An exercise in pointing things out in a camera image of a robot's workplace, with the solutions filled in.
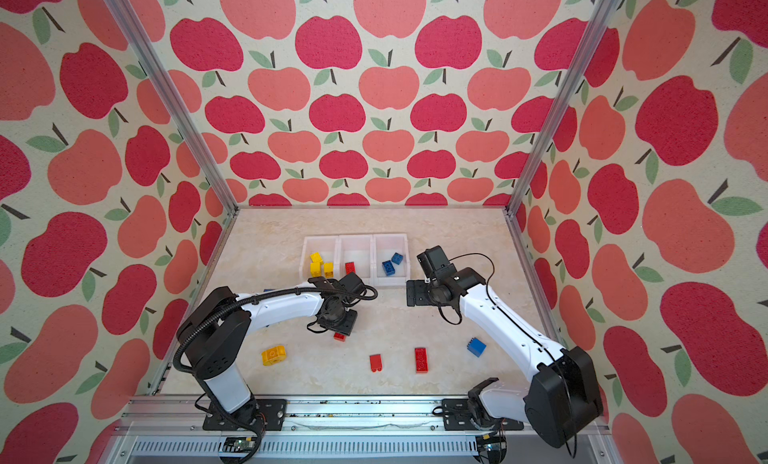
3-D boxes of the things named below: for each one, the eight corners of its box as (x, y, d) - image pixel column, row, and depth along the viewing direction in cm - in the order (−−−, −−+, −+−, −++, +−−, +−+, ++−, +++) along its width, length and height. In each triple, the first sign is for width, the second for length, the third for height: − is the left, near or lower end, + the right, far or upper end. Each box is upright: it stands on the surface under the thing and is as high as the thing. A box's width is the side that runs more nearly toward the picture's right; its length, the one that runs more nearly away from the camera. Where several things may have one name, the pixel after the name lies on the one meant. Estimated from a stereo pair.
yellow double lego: (267, 369, 84) (262, 364, 80) (265, 358, 86) (260, 352, 82) (288, 360, 85) (284, 354, 82) (286, 349, 87) (281, 343, 84)
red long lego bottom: (415, 373, 83) (416, 370, 81) (414, 350, 87) (414, 347, 85) (428, 373, 83) (429, 370, 81) (426, 350, 87) (427, 347, 85)
